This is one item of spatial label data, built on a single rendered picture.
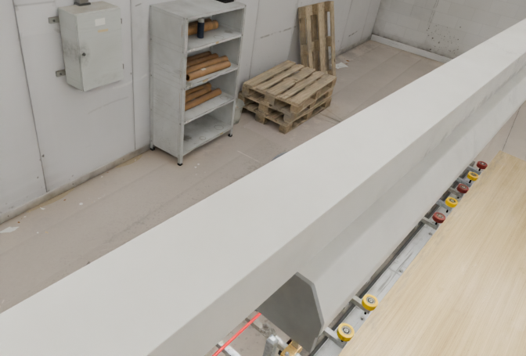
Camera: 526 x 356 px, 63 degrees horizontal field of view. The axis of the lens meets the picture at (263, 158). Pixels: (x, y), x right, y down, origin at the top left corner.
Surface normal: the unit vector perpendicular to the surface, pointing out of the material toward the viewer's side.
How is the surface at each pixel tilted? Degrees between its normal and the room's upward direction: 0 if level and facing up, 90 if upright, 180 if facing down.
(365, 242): 61
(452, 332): 0
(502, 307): 0
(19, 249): 0
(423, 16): 90
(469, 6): 90
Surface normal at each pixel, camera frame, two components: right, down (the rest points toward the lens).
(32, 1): 0.82, 0.40
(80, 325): 0.14, -0.83
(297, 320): -0.64, 0.35
